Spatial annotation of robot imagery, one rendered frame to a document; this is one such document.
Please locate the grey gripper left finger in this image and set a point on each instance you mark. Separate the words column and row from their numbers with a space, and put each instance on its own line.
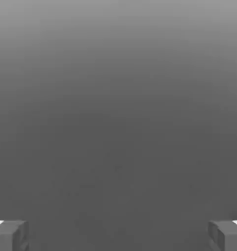
column 6, row 237

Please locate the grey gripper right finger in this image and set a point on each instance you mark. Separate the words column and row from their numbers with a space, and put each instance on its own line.
column 228, row 237

